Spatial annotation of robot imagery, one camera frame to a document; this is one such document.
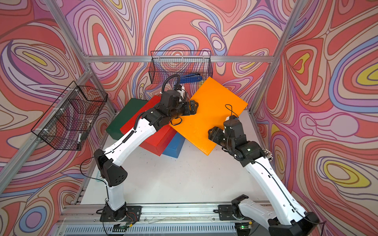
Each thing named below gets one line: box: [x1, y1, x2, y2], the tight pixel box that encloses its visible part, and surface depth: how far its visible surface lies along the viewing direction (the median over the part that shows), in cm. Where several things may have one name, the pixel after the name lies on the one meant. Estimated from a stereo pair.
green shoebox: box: [105, 97, 149, 141], surface depth 106 cm
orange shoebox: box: [168, 76, 249, 156], surface depth 74 cm
